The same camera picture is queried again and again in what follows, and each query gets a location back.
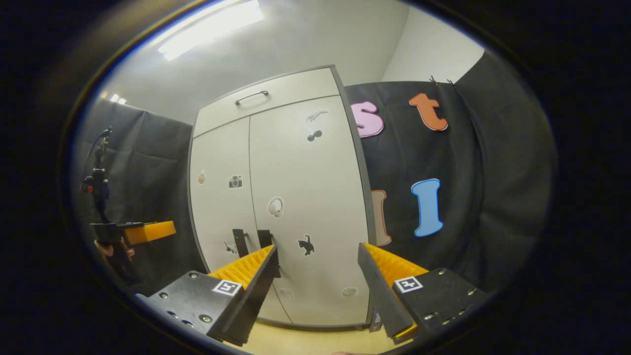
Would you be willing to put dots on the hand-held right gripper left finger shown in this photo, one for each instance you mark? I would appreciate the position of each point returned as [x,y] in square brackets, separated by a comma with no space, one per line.
[256,291]

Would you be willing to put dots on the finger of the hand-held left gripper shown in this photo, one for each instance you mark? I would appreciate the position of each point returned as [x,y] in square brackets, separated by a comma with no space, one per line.
[150,232]

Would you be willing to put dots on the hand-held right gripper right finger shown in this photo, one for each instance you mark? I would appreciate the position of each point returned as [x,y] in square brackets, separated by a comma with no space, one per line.
[382,291]

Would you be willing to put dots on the white cabinet door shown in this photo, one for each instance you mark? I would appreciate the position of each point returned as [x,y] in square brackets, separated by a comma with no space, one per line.
[219,207]
[315,182]

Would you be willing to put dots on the white shoe cabinet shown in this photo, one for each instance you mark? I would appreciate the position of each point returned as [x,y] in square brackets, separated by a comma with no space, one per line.
[362,187]

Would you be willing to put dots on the white cabinet drawer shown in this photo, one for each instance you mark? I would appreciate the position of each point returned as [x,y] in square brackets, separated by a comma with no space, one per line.
[296,91]

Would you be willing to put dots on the dark labelled box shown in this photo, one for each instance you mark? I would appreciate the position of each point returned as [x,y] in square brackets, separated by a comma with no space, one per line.
[375,320]

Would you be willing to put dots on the black backdrop cloth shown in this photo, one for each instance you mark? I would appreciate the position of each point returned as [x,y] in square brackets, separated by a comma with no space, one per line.
[493,162]
[148,162]

